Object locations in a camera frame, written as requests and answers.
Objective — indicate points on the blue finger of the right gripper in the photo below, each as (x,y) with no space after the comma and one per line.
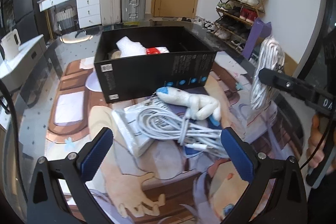
(295,87)

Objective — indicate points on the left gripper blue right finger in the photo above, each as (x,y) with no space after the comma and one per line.
(241,154)

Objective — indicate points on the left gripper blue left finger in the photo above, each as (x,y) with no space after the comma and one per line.
(93,153)

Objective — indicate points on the white plush toy blue cap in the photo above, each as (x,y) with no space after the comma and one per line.
(201,106)

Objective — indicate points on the white foam packing piece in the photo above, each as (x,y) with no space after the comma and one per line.
(129,48)

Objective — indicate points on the white red tissue packet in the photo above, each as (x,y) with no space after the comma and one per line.
(156,50)

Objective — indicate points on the person's right hand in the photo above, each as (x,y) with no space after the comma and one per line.
(314,139)

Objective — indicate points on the white printed plastic pouch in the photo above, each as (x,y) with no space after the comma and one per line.
(135,145)

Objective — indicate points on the anime print table mat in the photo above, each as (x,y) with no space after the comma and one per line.
(167,183)

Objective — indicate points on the purple paper bag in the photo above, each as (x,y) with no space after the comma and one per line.
(259,30)

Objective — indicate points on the black cardboard box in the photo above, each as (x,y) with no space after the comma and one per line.
(186,65)

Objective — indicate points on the wooden shoe rack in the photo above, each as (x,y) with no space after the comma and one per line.
(235,21)

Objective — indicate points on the white grey side table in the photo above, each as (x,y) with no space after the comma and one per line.
(14,73)

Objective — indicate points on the white electric kettle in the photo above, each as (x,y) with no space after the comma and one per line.
(11,43)

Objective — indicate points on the striped woven basket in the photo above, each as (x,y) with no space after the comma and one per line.
(66,19)

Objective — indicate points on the white drawer cabinet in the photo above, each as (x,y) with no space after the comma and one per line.
(88,12)

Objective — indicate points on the white suitcase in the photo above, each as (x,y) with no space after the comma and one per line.
(110,11)

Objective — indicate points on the black refrigerator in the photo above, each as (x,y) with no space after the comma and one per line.
(29,20)

